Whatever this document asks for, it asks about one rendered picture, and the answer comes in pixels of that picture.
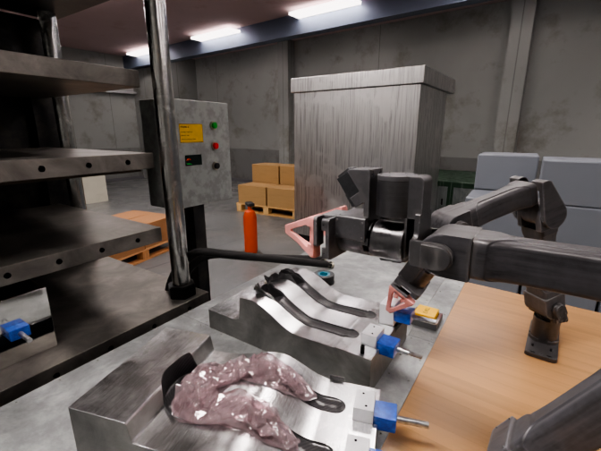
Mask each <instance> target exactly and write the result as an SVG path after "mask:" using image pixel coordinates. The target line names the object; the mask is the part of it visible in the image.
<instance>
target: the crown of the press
mask: <svg viewBox="0 0 601 451"><path fill-rule="evenodd" d="M107 1H110V0H0V9H3V10H7V11H11V12H15V13H22V14H27V15H30V16H34V17H38V14H37V11H38V10H44V11H49V12H53V13H55V16H56V19H57V20H59V19H61V18H63V17H66V16H68V15H71V14H74V13H77V12H80V11H83V10H85V9H88V8H90V7H93V6H95V5H98V4H102V3H104V2H107Z"/></svg>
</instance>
